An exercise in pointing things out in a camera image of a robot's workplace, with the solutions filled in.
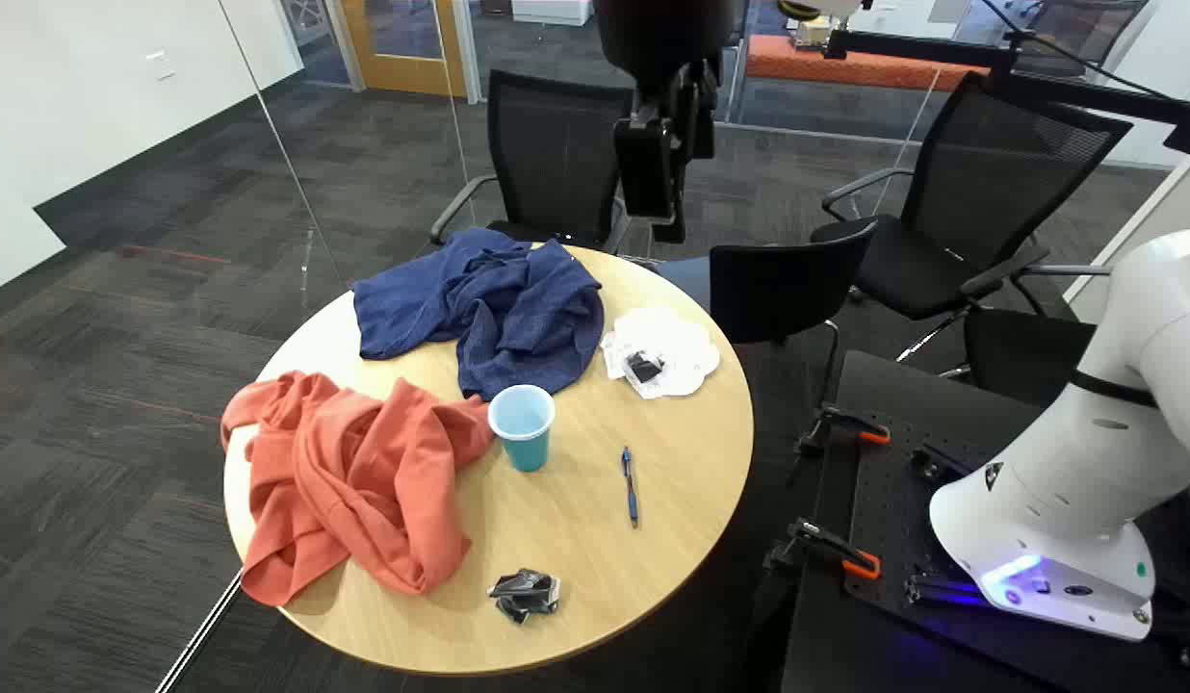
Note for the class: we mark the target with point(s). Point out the wooden door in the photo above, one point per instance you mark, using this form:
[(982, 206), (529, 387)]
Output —
[(407, 43)]

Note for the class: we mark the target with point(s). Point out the orange black clamp upper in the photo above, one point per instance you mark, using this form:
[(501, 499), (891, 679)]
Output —
[(837, 422)]

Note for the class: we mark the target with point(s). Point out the black office chair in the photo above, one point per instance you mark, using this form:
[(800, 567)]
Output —
[(956, 219), (553, 152)]

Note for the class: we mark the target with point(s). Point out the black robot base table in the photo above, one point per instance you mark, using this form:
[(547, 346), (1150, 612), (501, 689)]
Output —
[(950, 433)]

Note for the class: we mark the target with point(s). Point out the orange cloth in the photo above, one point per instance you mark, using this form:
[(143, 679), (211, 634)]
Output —
[(352, 477)]

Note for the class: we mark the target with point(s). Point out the orange bench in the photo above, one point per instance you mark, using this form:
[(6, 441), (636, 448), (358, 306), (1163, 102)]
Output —
[(883, 65)]

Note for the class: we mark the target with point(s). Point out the orange black clamp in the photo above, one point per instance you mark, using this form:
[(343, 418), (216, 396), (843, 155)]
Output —
[(809, 535), (837, 422)]

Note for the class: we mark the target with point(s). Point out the blue plastic cup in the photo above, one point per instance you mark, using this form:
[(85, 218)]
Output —
[(521, 418)]

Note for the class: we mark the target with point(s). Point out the blue pen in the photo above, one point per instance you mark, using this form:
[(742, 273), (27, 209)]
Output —
[(628, 487)]

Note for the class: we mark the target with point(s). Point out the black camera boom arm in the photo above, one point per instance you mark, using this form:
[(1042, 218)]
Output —
[(1042, 48)]

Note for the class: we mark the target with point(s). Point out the dark blue cloth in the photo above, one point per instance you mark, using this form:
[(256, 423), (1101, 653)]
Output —
[(508, 308)]

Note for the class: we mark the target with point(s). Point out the black office chair left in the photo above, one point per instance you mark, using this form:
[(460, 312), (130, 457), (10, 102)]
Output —
[(553, 152)]

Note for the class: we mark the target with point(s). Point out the crumpled black wrapper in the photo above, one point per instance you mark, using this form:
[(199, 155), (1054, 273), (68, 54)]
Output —
[(524, 595)]

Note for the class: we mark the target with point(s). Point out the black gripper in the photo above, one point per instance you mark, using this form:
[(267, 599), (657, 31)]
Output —
[(665, 115)]

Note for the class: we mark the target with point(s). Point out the white crumpled cloth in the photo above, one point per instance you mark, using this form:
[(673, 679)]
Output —
[(684, 344)]

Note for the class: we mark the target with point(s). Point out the small black object on cloth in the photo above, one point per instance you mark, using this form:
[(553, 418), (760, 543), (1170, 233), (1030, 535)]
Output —
[(644, 368)]

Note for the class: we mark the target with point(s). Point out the black office chair right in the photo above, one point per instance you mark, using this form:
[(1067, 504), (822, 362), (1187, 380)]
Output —
[(956, 219)]

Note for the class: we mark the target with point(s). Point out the orange black clamp lower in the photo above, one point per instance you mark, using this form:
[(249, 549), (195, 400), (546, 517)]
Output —
[(809, 535)]

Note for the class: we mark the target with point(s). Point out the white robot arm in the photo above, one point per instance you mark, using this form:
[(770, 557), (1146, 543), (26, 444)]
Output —
[(1042, 530)]

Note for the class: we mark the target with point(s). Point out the round wooden table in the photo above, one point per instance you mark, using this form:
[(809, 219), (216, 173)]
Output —
[(566, 519)]

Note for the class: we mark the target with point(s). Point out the black chair near table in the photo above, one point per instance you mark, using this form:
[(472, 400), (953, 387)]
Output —
[(769, 294)]

